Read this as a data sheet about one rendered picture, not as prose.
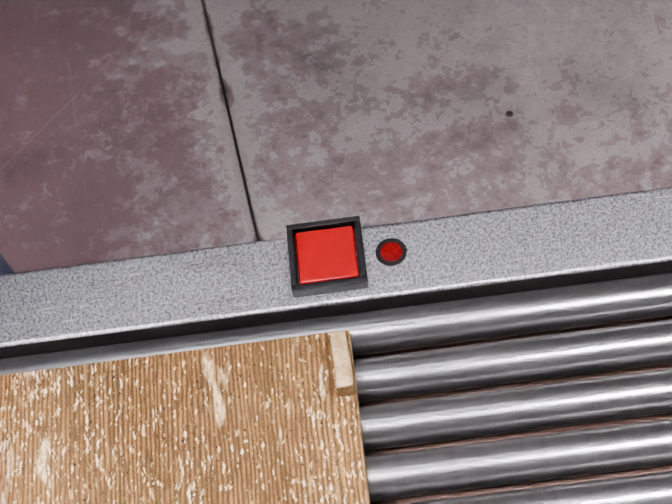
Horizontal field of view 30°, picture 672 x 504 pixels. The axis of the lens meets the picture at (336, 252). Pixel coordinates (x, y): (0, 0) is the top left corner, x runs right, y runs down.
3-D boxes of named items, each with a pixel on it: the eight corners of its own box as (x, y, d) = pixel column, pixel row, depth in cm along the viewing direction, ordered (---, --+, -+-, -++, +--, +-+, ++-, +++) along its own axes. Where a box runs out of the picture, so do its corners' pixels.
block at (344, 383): (331, 342, 121) (328, 330, 118) (350, 340, 121) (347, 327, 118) (337, 399, 118) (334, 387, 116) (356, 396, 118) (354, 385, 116)
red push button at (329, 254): (296, 238, 129) (294, 232, 128) (353, 231, 129) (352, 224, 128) (300, 290, 126) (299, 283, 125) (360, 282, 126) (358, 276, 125)
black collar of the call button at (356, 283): (287, 233, 130) (285, 224, 128) (360, 223, 129) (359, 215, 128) (293, 298, 126) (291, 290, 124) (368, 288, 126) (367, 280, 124)
